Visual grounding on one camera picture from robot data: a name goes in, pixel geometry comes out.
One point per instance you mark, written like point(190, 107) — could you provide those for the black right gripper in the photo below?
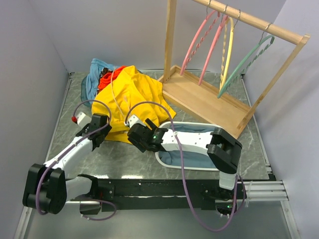
point(140, 146)

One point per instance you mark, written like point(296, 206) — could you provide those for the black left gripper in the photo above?
point(106, 130)

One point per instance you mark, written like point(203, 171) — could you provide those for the yellow shorts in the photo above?
point(128, 89)

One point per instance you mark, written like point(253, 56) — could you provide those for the green hanger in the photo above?
point(248, 60)

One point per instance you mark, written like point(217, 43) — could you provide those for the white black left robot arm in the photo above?
point(47, 189)

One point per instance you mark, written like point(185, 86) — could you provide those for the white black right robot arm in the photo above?
point(224, 151)

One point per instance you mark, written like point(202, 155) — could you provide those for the light blue shorts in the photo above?
point(94, 76)

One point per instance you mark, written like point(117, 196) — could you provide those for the orange shorts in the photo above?
point(107, 75)

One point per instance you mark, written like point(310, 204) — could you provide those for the wooden hanger rack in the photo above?
point(203, 100)

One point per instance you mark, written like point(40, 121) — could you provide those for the yellow hanger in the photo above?
point(228, 39)

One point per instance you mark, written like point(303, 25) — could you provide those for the pink hanger outer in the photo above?
point(201, 34)

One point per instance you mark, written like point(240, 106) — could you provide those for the pink hanger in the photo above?
point(213, 44)
point(201, 34)

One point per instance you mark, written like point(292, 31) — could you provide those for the pink hanger inner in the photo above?
point(213, 44)

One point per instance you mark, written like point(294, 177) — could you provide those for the teal plastic basket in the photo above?
point(83, 95)

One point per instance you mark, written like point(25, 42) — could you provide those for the grey-blue cloth in basket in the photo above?
point(192, 160)

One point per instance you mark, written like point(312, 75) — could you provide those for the white perforated plastic basket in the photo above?
point(194, 138)

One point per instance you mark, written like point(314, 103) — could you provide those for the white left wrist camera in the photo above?
point(81, 119)

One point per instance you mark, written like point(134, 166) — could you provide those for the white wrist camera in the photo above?
point(132, 121)
point(81, 119)

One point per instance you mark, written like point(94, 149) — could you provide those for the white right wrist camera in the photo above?
point(132, 121)

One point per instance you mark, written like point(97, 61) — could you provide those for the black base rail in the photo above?
point(139, 194)

